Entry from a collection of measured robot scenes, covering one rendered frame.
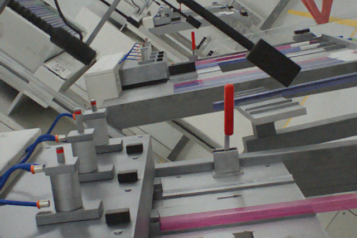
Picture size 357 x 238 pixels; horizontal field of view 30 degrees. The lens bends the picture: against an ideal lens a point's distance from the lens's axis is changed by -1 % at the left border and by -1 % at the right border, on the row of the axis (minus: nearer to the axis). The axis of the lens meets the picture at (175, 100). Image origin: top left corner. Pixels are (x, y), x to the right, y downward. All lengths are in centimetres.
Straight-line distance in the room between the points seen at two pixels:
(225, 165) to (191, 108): 80
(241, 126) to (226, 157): 446
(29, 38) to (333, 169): 104
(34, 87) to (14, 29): 21
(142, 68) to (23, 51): 37
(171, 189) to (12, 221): 26
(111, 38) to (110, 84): 338
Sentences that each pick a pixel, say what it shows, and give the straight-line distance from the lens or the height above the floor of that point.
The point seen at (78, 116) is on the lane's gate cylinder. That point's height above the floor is 123.
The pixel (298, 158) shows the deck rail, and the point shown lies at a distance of 84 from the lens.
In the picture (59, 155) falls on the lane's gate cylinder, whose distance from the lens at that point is 52.
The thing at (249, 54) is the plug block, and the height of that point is 114.
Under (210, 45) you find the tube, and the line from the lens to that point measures 114.
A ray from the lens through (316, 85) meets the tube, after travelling 106.
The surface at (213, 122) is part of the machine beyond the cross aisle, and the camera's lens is 523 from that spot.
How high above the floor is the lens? 122
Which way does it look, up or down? 5 degrees down
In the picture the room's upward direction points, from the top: 55 degrees counter-clockwise
